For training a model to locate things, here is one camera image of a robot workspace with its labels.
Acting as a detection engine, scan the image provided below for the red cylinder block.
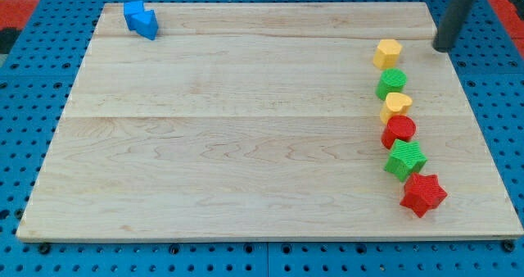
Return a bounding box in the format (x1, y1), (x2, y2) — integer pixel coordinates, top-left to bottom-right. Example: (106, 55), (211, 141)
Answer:
(381, 116), (417, 149)

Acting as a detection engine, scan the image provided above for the green star block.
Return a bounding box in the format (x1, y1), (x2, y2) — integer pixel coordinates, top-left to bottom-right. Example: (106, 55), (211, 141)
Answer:
(384, 139), (427, 182)

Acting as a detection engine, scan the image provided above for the blue cube block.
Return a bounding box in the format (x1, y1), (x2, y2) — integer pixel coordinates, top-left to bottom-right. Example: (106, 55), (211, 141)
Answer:
(123, 0), (145, 31)

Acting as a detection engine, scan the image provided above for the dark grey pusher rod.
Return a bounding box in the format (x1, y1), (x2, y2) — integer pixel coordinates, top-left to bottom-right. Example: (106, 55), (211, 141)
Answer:
(432, 0), (475, 52)

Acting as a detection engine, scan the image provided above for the green cylinder block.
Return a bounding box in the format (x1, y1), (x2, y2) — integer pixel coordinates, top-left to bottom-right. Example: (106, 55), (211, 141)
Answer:
(375, 68), (408, 101)

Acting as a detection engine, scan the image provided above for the red star block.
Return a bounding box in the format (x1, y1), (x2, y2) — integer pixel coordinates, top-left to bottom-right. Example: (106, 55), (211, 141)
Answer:
(400, 172), (448, 218)

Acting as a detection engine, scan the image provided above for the blue triangle block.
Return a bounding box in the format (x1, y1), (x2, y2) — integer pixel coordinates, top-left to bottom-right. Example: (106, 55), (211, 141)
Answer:
(131, 10), (159, 40)

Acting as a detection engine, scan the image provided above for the yellow hexagon block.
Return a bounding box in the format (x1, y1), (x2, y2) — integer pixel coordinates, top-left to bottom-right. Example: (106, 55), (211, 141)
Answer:
(373, 39), (403, 70)

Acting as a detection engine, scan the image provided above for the wooden board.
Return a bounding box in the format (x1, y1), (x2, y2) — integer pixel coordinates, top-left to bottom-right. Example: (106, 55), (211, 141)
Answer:
(16, 2), (523, 243)

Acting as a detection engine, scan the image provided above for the yellow heart block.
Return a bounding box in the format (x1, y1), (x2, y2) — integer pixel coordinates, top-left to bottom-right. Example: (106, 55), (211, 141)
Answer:
(379, 93), (413, 125)

